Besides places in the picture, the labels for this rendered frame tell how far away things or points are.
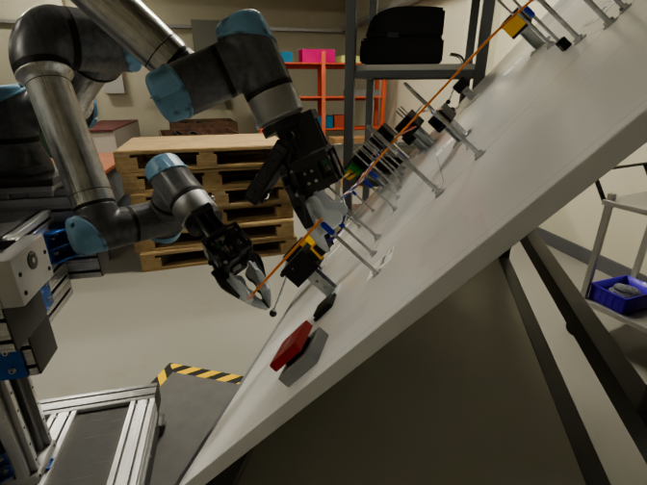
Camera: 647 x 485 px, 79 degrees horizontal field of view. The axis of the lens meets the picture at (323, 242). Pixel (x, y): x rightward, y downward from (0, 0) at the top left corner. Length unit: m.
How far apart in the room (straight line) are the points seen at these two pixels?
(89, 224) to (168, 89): 0.32
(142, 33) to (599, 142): 0.63
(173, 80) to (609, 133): 0.50
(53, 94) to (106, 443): 1.23
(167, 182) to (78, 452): 1.19
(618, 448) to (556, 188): 1.92
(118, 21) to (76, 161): 0.26
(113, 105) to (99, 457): 8.65
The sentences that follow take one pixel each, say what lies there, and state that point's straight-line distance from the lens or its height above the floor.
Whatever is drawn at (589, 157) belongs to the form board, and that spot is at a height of 1.35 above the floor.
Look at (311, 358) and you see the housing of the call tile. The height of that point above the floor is 1.11.
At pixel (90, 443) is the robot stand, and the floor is 0.21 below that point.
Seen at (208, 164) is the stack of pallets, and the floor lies 0.83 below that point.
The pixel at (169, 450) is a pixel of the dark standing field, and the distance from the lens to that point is 1.93.
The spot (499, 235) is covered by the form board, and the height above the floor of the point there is 1.28.
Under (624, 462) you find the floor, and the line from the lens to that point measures 2.15.
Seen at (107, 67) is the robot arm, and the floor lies 1.43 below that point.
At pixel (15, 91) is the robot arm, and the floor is 1.37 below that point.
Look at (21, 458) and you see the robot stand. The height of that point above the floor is 0.44.
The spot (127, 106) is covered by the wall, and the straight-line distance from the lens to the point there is 9.78.
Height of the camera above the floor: 1.39
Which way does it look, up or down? 22 degrees down
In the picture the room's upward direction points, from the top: straight up
